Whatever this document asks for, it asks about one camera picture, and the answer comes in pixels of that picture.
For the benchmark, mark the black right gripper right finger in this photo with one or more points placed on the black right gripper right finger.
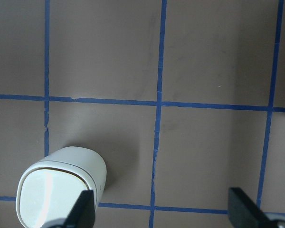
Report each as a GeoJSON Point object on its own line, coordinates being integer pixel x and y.
{"type": "Point", "coordinates": [243, 212]}

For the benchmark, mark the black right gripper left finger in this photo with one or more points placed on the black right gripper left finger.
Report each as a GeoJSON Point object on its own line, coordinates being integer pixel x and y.
{"type": "Point", "coordinates": [82, 215]}

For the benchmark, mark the white lidded trash can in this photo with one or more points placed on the white lidded trash can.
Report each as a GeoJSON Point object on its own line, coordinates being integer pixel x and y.
{"type": "Point", "coordinates": [49, 188]}

